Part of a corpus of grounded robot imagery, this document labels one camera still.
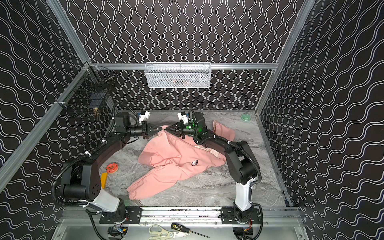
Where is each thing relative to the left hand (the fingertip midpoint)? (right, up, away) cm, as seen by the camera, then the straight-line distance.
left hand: (165, 130), depth 77 cm
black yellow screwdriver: (+10, -46, -7) cm, 47 cm away
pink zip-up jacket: (0, -16, +14) cm, 22 cm away
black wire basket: (-53, +26, +21) cm, 62 cm away
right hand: (0, 0, +4) cm, 4 cm away
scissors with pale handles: (0, -48, -8) cm, 48 cm away
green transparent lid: (+56, +9, +40) cm, 69 cm away
